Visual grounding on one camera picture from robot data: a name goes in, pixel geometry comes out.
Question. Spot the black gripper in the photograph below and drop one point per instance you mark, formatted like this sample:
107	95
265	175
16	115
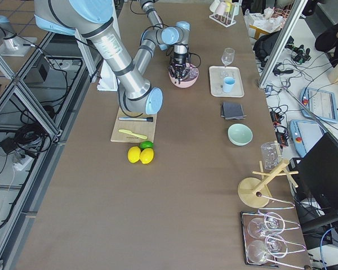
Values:
179	61

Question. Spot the pink bowl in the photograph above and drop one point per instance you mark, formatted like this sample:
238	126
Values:
180	82

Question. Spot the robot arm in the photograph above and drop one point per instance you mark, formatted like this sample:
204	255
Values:
94	20
148	8

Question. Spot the clear ice cubes pile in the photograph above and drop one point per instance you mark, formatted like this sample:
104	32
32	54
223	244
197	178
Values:
191	73

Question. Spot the blue cup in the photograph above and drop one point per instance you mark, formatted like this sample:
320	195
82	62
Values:
228	84

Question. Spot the pink cup on rack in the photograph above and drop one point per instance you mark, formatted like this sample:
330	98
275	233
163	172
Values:
220	8

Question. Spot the wooden cup stand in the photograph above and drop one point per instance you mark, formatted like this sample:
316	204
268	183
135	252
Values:
254	192

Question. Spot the cream serving tray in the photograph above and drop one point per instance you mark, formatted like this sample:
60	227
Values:
217	74

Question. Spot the clear wine glass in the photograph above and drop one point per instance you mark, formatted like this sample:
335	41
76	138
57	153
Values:
228	56

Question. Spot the steel muddler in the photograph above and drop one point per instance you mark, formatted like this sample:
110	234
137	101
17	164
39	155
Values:
138	119

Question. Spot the grey folded cloth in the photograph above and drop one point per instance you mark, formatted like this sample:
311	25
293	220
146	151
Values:
232	111

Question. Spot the wooden cutting board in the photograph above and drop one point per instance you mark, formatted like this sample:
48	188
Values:
136	123

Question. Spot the yellow plastic knife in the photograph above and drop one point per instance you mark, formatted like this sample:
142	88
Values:
129	132

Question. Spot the green lime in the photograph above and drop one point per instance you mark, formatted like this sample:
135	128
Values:
146	145

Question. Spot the green bowl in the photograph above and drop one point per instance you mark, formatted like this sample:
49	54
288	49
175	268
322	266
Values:
240	134

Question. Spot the yellow lemon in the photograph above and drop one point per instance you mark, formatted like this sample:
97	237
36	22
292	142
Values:
133	154
147	155

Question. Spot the hanging glass mug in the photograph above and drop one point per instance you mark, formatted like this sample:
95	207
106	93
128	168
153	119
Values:
270	156

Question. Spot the blue teach pendant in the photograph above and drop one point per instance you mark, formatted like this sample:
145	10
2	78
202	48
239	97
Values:
321	103
305	134

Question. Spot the black monitor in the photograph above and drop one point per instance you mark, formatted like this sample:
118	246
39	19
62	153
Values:
319	171

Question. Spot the upside-down wine glass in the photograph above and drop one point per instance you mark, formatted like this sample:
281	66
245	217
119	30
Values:
269	251
269	223

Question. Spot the black framed tray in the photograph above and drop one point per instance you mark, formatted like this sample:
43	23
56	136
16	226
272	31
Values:
245	217

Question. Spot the white wire rack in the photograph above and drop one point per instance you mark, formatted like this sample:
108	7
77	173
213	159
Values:
228	19

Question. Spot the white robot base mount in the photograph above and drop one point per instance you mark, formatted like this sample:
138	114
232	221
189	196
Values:
107	79

